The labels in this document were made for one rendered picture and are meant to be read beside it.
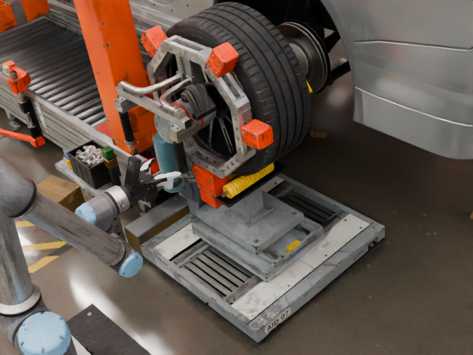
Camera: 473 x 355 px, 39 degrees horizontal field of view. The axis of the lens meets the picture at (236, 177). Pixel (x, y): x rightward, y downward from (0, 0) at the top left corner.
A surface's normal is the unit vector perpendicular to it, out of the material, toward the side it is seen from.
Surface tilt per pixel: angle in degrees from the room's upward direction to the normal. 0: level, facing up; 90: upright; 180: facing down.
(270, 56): 48
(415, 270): 0
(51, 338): 9
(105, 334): 0
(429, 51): 90
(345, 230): 0
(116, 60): 90
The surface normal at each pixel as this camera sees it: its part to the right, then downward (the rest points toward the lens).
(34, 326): 0.00, -0.73
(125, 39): 0.67, 0.37
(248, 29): 0.19, -0.55
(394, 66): -0.73, 0.48
